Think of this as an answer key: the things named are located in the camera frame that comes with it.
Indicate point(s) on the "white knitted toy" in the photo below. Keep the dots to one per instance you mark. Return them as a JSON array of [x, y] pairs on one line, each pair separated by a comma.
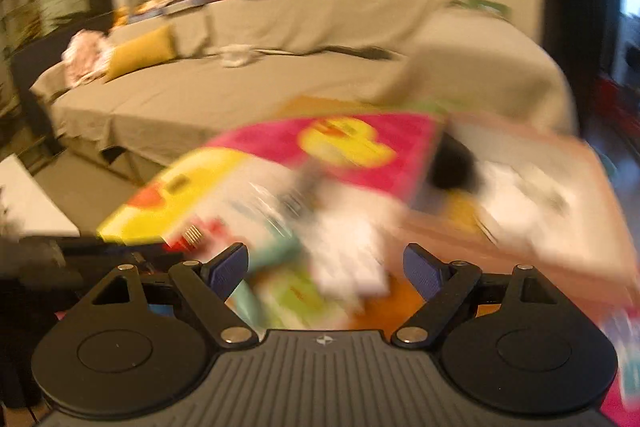
[[239, 56]]

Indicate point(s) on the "white side table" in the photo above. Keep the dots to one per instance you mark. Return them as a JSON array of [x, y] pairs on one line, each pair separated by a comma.
[[30, 202]]

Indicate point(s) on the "pink cardboard box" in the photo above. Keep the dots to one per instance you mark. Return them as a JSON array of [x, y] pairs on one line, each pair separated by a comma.
[[550, 227]]

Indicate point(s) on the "beige covered sofa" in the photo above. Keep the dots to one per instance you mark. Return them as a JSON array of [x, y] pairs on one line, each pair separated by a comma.
[[300, 72]]

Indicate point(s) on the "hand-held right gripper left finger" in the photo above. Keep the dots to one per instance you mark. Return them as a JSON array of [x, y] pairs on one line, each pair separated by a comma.
[[227, 269]]

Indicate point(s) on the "cartoon printed mat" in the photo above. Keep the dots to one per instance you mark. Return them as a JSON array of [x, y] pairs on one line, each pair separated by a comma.
[[325, 147]]

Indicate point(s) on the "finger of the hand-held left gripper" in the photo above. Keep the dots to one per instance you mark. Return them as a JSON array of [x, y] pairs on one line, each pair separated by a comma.
[[115, 247]]

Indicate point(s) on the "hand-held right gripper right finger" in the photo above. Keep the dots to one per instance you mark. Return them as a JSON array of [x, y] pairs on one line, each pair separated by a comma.
[[425, 269]]

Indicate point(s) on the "yellow cushion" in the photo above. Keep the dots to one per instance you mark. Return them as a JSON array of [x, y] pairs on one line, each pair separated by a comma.
[[142, 53]]

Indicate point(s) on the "floral cloth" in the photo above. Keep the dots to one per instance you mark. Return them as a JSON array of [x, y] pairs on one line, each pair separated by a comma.
[[85, 57]]

